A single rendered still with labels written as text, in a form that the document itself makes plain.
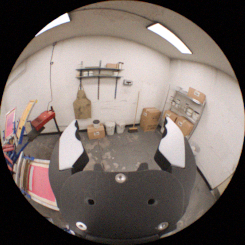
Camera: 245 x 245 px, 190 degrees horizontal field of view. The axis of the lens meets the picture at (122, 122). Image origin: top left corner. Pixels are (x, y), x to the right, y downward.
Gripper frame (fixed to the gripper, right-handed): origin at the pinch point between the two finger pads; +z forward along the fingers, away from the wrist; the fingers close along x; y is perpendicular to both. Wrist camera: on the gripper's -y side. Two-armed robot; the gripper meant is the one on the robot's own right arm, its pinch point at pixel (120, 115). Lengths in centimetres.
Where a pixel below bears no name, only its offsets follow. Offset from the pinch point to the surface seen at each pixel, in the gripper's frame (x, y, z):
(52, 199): -67, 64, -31
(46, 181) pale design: -81, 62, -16
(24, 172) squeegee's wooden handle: -115, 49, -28
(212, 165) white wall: 258, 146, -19
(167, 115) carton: 145, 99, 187
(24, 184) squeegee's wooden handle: -110, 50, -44
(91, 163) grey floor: -74, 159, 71
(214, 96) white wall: 242, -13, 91
